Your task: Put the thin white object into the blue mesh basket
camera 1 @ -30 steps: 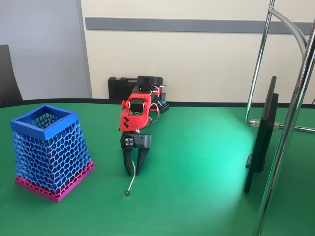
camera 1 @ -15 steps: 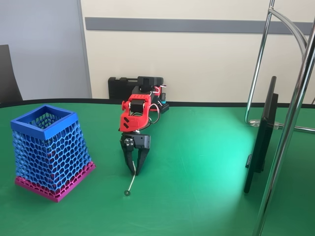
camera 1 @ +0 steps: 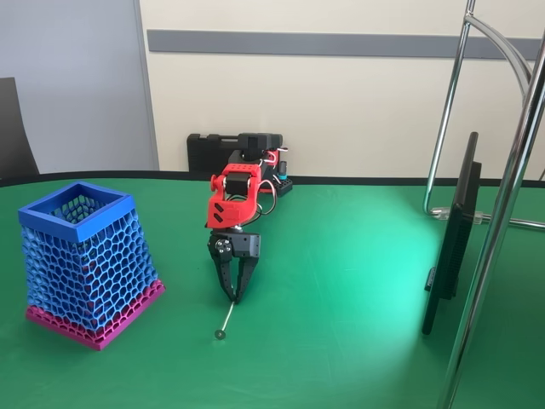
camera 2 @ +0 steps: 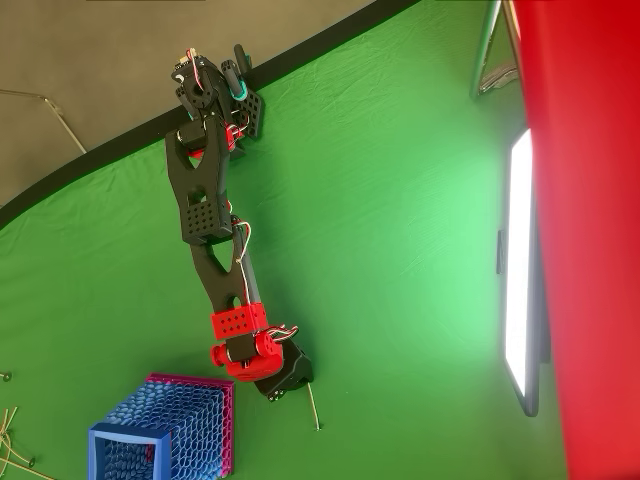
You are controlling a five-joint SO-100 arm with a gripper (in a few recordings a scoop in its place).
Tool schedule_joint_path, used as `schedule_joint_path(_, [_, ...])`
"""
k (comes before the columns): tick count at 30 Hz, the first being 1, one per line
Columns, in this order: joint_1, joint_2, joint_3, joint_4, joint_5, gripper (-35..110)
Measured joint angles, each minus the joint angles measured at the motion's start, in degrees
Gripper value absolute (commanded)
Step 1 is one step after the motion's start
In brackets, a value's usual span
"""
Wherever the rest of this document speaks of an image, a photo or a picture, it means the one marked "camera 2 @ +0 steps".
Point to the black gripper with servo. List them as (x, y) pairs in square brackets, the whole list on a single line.
[(289, 376)]

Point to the white cable with round tip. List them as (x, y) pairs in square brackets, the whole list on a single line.
[(317, 428)]

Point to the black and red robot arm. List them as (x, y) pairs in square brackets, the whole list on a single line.
[(225, 285)]

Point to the blue and magenta lattice basket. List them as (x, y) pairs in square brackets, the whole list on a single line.
[(127, 431)]

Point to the beige cable with green tip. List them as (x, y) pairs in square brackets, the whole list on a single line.
[(31, 460)]

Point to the thin beige cable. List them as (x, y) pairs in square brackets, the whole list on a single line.
[(30, 471)]

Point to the green cable end connector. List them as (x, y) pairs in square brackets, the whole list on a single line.
[(6, 376)]

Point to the light green thin cable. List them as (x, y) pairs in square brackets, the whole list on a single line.
[(10, 419)]

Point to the green table cloth black edge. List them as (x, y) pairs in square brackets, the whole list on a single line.
[(375, 200)]

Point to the large red panel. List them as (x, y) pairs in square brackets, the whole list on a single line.
[(600, 250)]

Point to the thin metal rod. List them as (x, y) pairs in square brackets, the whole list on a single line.
[(65, 122)]

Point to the chrome tube stand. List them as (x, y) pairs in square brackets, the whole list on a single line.
[(483, 50)]

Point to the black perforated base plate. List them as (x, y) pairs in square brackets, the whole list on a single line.
[(254, 112)]

